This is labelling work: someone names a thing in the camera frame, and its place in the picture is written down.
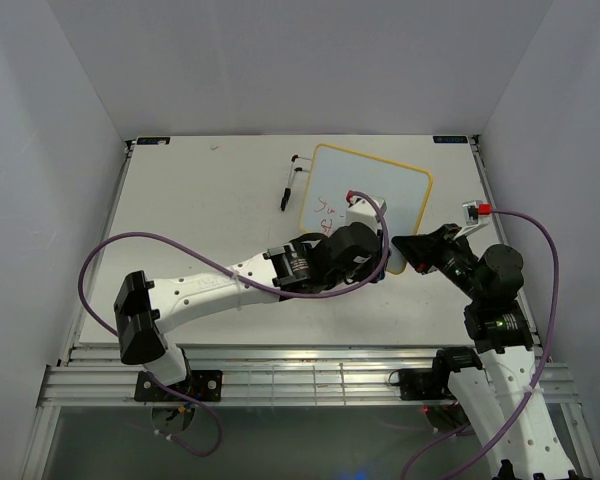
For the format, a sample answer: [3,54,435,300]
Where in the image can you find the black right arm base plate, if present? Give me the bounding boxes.
[388,368,453,401]

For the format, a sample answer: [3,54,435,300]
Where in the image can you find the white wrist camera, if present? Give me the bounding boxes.
[344,191,387,233]
[459,200,492,236]

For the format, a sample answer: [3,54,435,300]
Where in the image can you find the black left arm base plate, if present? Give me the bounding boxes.
[133,370,223,403]

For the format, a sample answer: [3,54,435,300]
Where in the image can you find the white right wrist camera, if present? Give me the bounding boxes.
[459,200,492,236]

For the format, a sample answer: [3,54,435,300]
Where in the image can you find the blue table label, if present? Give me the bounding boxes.
[432,135,469,144]
[136,137,171,146]

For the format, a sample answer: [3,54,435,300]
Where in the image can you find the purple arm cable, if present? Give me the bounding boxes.
[78,190,390,457]
[398,209,560,480]

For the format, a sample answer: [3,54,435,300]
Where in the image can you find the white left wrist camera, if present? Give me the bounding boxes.
[344,191,387,233]

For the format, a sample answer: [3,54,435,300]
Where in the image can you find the blue right table label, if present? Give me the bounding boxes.
[432,135,469,144]

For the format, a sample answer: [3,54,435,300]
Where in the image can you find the black metal whiteboard stand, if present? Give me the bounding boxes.
[280,155,312,212]

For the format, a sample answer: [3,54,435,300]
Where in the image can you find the yellow framed whiteboard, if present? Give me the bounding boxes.
[297,143,435,276]

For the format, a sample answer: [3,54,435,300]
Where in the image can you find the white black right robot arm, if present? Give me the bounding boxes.
[392,224,579,479]

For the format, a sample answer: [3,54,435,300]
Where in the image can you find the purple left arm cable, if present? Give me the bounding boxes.
[78,190,390,457]

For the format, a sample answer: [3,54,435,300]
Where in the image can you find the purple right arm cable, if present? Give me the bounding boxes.
[398,209,560,480]

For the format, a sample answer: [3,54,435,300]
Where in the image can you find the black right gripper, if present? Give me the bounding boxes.
[390,222,486,303]

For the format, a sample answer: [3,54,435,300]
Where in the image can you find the aluminium frame rail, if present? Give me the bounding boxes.
[35,344,581,407]

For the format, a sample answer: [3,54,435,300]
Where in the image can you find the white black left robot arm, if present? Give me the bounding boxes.
[113,222,384,400]

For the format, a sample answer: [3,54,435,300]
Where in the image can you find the blue left table label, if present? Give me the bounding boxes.
[136,137,171,146]

